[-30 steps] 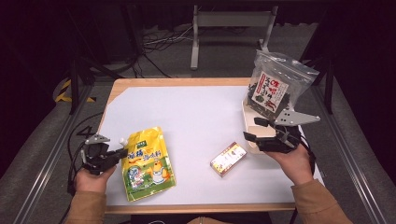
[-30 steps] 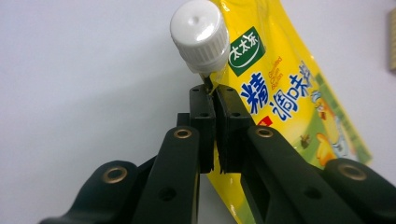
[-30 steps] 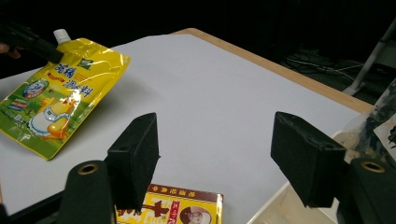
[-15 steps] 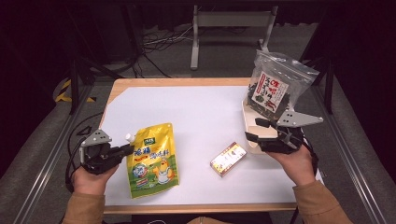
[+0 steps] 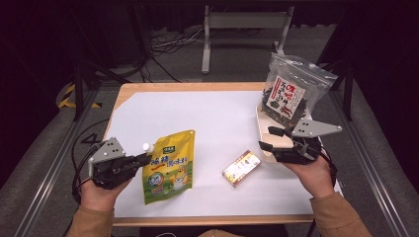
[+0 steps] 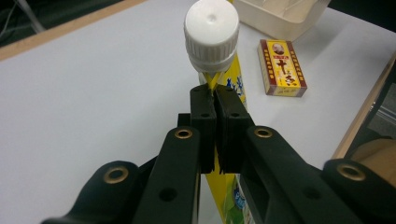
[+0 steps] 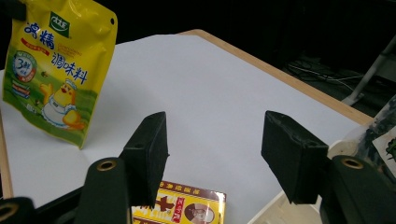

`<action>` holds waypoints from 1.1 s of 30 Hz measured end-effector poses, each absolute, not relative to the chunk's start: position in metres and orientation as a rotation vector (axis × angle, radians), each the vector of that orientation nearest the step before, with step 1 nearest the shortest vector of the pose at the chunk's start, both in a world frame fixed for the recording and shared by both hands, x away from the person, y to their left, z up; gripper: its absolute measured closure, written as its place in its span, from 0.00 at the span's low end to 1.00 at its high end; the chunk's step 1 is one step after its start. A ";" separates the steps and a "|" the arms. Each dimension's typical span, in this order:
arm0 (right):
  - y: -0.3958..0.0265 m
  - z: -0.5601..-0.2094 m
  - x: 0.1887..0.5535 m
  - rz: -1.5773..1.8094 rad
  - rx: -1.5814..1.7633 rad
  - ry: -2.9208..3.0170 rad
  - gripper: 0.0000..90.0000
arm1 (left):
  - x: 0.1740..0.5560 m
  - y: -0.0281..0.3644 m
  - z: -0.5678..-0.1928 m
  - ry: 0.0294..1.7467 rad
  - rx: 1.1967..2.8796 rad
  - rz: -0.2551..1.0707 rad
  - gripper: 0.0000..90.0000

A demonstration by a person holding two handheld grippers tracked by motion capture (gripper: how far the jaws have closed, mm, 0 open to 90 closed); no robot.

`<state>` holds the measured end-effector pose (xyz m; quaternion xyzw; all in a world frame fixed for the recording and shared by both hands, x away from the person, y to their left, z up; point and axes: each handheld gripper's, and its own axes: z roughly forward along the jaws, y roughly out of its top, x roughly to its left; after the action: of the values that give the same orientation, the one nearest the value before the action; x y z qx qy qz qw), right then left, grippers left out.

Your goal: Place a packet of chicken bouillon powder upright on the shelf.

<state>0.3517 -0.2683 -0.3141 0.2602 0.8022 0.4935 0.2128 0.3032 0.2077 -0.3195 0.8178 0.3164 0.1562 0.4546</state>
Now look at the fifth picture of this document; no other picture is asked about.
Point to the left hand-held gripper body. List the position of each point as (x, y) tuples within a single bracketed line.
[(108, 164)]

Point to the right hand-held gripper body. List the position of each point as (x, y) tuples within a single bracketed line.
[(306, 148)]

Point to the white plastic bin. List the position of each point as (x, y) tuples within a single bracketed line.
[(263, 131)]

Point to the yellow seasoning pouch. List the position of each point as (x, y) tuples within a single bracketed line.
[(171, 171)]

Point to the small yellow red box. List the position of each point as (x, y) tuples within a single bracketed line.
[(242, 168)]

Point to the clear dried seaweed bag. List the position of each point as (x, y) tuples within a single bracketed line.
[(286, 95)]

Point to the person's right hand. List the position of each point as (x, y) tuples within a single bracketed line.
[(318, 177)]

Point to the person's left hand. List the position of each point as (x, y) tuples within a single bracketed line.
[(97, 197)]

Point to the white table mat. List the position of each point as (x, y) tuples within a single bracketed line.
[(214, 115)]

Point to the black metal stand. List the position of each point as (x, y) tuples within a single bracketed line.
[(347, 95), (78, 92)]

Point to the yellow black hazard tape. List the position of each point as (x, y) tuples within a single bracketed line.
[(66, 95)]

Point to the person's tan clothing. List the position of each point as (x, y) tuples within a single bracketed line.
[(224, 233)]

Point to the grey metal stand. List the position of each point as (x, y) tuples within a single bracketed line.
[(245, 20)]

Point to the aluminium floor rail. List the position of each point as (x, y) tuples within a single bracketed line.
[(49, 171), (369, 164)]

